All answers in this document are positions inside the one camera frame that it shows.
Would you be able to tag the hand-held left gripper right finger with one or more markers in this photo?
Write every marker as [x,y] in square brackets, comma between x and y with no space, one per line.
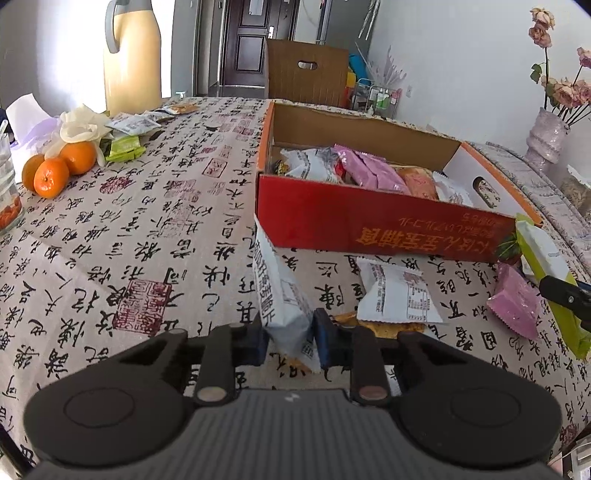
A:
[322,339]

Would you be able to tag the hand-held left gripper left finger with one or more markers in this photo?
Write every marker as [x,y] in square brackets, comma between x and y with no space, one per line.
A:
[261,339]

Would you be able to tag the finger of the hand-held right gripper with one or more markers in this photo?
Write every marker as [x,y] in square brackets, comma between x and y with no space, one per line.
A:
[565,295]

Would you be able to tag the yellow-green snack packet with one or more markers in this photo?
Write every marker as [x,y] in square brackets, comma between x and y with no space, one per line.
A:
[540,258]

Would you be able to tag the white snack packet bold print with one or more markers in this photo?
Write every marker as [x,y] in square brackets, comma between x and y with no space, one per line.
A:
[281,286]

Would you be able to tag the red cardboard box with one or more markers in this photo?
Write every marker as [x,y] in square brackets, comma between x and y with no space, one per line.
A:
[323,221]

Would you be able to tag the white snack packet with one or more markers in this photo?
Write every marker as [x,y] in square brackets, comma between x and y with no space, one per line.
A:
[314,166]
[397,295]
[452,191]

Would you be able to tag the large orange snack packet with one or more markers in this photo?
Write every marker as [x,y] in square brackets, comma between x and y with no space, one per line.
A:
[418,182]

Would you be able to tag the brown cookie packet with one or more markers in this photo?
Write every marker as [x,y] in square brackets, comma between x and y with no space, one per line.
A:
[369,328]

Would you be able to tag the pink snack packet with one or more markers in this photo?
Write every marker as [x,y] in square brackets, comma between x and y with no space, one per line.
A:
[358,168]
[515,300]
[392,177]

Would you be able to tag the clear jar of oats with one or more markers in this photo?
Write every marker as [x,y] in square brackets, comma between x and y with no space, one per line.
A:
[577,191]

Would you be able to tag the pink textured vase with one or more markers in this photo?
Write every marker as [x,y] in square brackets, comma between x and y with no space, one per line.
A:
[547,138]

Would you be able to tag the dried pink rose bouquet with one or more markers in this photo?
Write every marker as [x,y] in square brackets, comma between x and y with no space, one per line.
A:
[565,92]

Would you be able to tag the green snack packet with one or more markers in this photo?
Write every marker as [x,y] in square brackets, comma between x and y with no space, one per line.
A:
[123,148]

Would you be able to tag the clear cookie packet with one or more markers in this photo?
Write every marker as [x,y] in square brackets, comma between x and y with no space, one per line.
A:
[180,109]

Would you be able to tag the small dark packet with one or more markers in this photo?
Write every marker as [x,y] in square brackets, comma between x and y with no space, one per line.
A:
[159,117]

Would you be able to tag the white sachet packet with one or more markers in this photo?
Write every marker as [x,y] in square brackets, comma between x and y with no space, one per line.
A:
[131,124]

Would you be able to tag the orange fruit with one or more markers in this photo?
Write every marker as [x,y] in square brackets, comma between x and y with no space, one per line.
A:
[79,158]
[51,179]
[30,170]

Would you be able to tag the yellow bag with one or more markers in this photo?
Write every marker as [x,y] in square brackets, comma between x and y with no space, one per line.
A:
[352,81]

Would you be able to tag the white plastic bag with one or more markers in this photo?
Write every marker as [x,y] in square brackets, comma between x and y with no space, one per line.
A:
[83,127]

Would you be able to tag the pale purple dried stems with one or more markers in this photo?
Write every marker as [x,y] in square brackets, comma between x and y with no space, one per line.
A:
[390,69]

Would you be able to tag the glass jar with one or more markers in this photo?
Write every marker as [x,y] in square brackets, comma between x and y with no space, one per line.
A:
[9,194]

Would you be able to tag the dark brown entrance door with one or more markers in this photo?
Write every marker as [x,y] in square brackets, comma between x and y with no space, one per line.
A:
[256,41]

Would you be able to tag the grey interior door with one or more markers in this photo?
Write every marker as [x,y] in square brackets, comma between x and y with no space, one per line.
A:
[207,46]

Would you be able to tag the yellow thermos jug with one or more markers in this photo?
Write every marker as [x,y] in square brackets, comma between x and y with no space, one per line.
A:
[134,60]

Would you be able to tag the white tissue paper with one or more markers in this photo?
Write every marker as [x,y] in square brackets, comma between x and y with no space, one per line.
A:
[32,120]

